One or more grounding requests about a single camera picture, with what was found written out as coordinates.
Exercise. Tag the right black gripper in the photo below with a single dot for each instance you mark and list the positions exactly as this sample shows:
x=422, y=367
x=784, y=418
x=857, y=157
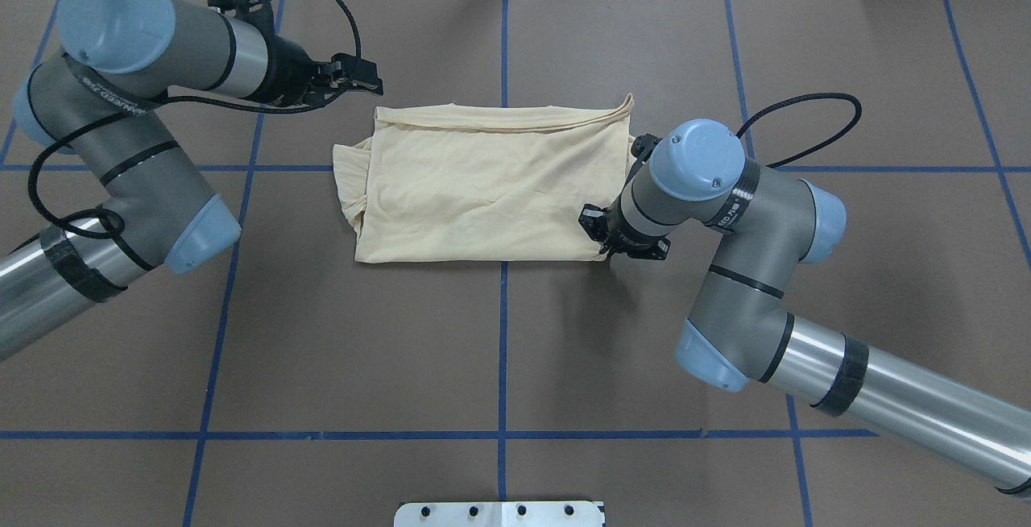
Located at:
x=610, y=234

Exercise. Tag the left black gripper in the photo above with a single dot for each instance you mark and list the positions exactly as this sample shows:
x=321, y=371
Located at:
x=286, y=69

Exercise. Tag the yellow long sleeve shirt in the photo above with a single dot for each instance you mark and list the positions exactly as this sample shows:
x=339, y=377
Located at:
x=450, y=182

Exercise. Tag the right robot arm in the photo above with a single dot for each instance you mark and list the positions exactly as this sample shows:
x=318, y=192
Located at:
x=738, y=329

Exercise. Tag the white camera mast pedestal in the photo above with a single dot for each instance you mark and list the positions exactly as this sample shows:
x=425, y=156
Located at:
x=502, y=513

